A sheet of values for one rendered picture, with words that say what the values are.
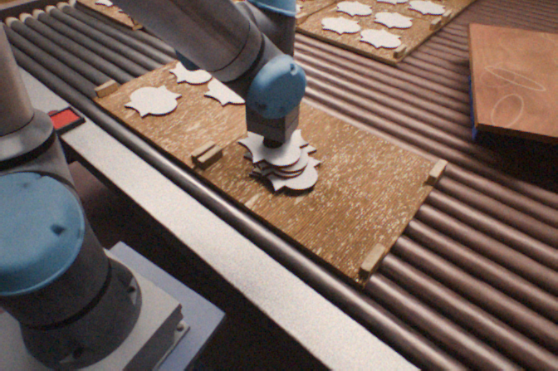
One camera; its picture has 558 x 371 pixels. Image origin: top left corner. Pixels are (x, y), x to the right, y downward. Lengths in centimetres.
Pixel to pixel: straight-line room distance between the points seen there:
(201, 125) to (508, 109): 68
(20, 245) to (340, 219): 49
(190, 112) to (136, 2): 63
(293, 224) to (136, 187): 35
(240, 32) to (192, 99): 63
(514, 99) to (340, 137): 38
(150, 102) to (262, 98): 62
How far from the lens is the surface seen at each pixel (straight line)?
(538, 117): 90
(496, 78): 100
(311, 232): 67
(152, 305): 60
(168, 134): 90
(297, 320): 61
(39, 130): 53
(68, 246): 44
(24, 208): 46
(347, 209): 71
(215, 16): 37
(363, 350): 61
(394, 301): 65
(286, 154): 71
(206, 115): 93
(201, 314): 68
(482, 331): 69
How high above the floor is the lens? 148
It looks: 44 degrees down
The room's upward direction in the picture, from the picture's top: straight up
